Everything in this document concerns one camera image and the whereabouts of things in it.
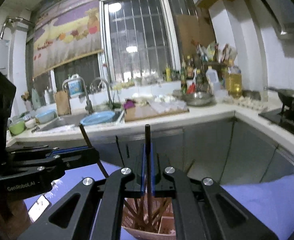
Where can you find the curved steel faucet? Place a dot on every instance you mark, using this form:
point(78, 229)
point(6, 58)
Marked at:
point(108, 92)

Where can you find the row of eggs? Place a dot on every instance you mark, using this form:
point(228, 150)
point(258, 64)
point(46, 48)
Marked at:
point(249, 103)

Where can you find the large cooking oil bottle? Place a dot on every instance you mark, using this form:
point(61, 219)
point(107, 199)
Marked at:
point(233, 83)

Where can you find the black gas stove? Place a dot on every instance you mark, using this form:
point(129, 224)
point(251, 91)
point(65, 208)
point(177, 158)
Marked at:
point(279, 118)

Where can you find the light blue bowl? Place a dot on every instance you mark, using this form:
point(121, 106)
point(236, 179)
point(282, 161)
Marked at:
point(45, 116)

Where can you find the barred kitchen window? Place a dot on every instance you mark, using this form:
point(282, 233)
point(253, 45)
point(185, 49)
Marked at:
point(139, 35)

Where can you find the white plastic jug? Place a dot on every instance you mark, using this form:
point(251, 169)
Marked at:
point(211, 78)

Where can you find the smartphone with lit screen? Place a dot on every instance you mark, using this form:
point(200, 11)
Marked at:
point(38, 203)

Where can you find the blue plastic basin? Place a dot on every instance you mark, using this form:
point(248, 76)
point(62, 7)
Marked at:
point(98, 118)

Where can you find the purple crumpled bag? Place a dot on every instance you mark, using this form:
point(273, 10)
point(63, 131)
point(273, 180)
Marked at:
point(129, 104)

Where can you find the blue label detergent bottle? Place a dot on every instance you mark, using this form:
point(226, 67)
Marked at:
point(75, 86)

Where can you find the white bowl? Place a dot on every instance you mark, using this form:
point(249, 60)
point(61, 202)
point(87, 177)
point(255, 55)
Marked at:
point(30, 123)

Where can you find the steel mixing bowl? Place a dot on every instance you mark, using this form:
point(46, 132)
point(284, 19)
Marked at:
point(198, 99)

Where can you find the set of brown wooden chopsticks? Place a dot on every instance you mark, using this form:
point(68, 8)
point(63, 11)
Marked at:
point(139, 212)

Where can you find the fruit print roller blind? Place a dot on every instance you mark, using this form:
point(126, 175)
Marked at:
point(67, 37)

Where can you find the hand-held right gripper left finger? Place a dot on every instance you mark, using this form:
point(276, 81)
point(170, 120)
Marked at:
point(144, 170)

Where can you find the green bowl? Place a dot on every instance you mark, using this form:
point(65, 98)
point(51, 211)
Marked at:
point(17, 128)

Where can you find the steel sink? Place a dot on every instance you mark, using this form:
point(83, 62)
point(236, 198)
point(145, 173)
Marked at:
point(67, 121)

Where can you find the brown cardboard sheet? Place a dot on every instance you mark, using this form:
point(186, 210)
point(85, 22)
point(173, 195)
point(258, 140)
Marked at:
point(194, 33)

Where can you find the clear plastic tray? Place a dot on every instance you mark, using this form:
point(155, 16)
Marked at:
point(169, 105)

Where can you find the tall steel faucet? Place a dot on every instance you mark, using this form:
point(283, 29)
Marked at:
point(88, 100)

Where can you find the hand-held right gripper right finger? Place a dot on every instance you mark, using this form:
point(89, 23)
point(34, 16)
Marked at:
point(152, 177)

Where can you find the row of condiment bottles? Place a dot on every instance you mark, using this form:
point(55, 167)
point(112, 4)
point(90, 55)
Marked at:
point(184, 75)

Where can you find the pink perforated plastic basket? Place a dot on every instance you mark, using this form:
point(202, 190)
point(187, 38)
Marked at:
point(167, 226)

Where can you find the blue printed tablecloth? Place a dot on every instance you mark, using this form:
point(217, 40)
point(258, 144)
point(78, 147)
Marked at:
point(261, 205)

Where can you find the flat wooden cutting board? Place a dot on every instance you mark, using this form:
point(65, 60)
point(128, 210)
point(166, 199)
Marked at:
point(147, 113)

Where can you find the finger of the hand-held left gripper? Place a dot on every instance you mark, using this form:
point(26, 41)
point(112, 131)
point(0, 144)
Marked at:
point(82, 158)
point(72, 150)

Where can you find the steel range hood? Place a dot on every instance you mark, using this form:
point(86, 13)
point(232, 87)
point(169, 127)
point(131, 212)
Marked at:
point(284, 12)

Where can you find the silver exhaust pipe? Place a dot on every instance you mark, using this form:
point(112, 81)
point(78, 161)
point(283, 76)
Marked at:
point(12, 21)

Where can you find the black chopstick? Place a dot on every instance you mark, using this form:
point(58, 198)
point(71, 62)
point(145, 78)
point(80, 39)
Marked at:
point(85, 136)
point(148, 140)

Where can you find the pile of seasoning packets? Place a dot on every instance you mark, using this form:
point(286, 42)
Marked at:
point(216, 52)

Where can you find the white kitchen counter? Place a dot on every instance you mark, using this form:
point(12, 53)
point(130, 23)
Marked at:
point(211, 113)

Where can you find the upright wooden cutting board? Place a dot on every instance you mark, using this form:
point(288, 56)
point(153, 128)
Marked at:
point(62, 103)

